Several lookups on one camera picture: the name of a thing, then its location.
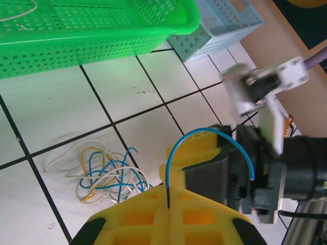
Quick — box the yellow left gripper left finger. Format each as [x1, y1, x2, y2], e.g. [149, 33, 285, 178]
[90, 185, 169, 245]

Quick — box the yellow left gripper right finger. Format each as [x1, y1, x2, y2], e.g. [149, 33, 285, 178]
[168, 186, 253, 245]

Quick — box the blue cable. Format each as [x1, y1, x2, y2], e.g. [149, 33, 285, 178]
[165, 127, 256, 210]
[78, 146, 154, 202]

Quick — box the yellow cable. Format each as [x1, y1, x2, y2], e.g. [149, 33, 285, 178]
[80, 146, 123, 204]

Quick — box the pile of wires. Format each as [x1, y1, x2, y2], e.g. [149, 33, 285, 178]
[43, 139, 128, 205]

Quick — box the light blue perforated basket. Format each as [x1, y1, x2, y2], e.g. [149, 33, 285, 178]
[167, 0, 264, 63]

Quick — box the green perforated plastic basket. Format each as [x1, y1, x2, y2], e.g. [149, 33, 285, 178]
[0, 0, 200, 80]

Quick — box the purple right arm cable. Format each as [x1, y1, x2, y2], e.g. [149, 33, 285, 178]
[303, 46, 327, 70]

